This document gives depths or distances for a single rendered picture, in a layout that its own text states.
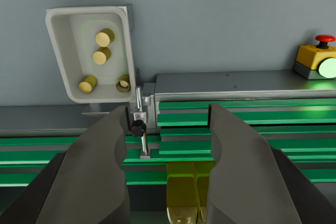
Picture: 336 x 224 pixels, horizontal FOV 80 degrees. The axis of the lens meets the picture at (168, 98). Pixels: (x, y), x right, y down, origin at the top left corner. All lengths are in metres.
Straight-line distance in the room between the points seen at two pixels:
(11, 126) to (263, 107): 0.63
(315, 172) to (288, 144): 0.13
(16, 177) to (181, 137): 0.42
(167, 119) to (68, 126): 0.29
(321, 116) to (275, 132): 0.10
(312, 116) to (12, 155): 0.64
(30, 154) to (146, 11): 0.43
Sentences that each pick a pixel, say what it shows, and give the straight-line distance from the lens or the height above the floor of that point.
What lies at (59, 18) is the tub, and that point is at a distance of 0.54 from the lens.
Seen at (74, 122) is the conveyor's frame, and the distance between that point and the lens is 0.59.
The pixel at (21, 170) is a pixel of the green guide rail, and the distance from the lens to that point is 0.67.
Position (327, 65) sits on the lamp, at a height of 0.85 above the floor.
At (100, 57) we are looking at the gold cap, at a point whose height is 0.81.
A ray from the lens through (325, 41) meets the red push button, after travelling 0.61.
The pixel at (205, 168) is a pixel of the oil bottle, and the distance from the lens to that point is 0.46.
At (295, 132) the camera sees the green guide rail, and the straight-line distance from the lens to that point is 0.56.
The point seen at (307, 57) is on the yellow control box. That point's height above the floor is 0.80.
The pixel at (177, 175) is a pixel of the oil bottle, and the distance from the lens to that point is 0.44.
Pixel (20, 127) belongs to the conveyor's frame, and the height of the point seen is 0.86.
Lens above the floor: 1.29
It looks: 61 degrees down
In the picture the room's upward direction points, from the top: 179 degrees counter-clockwise
